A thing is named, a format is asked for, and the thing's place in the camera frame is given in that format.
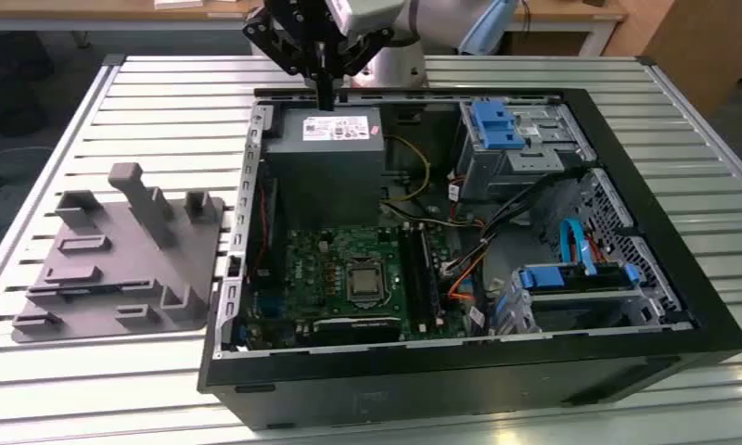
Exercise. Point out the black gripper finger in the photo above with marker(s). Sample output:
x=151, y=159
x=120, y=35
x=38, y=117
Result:
x=268, y=48
x=371, y=48

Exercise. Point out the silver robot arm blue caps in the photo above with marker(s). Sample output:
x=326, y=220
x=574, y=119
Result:
x=402, y=60

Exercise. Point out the black RAM slot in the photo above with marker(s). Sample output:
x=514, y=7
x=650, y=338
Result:
x=412, y=278

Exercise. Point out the white box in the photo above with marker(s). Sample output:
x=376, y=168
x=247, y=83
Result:
x=179, y=3

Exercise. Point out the blue drive latch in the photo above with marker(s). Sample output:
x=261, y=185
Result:
x=498, y=125

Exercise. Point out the wooden desk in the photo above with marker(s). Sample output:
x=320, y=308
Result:
x=98, y=11

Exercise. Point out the grey power supply unit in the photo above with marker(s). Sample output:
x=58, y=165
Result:
x=322, y=185

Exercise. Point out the metal optical drive cage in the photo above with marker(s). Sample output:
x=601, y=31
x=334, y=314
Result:
x=531, y=167

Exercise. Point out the green motherboard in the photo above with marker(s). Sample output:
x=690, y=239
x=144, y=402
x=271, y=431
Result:
x=308, y=259

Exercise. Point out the silver CPU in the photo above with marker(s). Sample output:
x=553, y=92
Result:
x=364, y=282

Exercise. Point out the grey parts rack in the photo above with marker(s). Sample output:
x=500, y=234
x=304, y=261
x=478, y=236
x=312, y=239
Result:
x=129, y=259

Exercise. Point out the wooden cabinet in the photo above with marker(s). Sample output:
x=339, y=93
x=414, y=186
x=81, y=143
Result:
x=705, y=46

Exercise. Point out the CPU socket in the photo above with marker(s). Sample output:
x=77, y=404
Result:
x=364, y=303

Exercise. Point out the hard disk in blue carrier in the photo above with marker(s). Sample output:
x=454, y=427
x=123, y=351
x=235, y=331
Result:
x=545, y=278

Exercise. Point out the black graphics card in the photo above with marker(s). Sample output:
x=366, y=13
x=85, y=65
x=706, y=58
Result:
x=352, y=330

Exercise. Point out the metal disk bay cage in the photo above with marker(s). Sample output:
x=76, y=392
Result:
x=587, y=295

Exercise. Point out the black PC case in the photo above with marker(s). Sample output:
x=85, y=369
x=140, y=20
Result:
x=408, y=385

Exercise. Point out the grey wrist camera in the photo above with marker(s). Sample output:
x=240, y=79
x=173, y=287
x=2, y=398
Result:
x=364, y=16

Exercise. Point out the blue plastic bay rail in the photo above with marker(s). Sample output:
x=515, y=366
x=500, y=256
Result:
x=502, y=315

